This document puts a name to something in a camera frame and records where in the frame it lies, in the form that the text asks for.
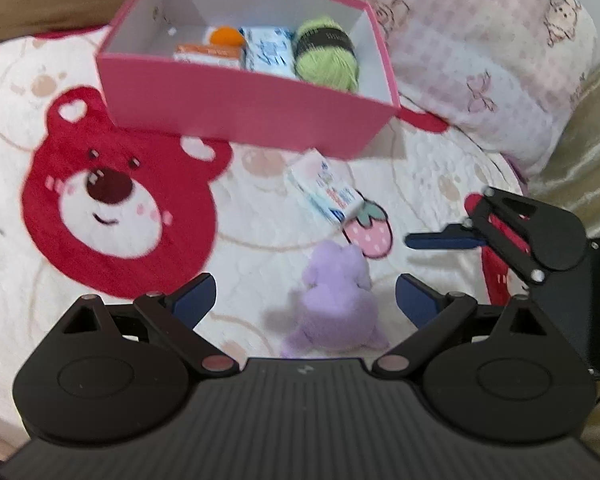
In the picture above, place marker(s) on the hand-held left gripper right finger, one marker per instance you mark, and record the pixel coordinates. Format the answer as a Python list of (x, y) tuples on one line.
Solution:
[(417, 300)]

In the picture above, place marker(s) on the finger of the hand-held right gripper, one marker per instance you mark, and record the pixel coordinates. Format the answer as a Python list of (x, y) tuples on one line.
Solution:
[(440, 239)]

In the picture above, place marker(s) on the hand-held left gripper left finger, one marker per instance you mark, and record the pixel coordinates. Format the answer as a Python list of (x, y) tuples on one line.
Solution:
[(195, 300)]

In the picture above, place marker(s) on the purple plush toy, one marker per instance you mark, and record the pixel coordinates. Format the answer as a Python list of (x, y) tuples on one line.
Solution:
[(335, 300)]

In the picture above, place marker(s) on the white tissue pack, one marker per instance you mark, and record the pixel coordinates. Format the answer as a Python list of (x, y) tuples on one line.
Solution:
[(325, 190)]

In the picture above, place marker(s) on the pink cardboard box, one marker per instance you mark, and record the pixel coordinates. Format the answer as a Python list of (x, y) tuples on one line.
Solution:
[(240, 110)]

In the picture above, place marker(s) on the green yarn ball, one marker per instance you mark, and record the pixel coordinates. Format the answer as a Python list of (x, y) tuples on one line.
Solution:
[(325, 65)]

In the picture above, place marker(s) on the clear orange-label card box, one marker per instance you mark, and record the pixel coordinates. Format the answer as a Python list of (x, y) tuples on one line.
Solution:
[(205, 54)]

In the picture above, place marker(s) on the light blue wet wipes packet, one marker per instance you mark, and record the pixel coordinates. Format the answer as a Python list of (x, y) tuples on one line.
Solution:
[(270, 52)]

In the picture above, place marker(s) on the orange makeup sponge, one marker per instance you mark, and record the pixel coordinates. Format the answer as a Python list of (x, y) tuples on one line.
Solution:
[(227, 36)]

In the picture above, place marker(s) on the bear printed blanket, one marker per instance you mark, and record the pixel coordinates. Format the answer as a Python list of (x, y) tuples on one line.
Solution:
[(130, 270)]

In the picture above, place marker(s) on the beige satin cloth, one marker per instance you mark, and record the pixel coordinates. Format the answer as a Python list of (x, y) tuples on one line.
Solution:
[(595, 135)]

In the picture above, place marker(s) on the pink checked pillow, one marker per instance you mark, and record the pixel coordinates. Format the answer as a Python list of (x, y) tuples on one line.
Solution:
[(480, 60)]

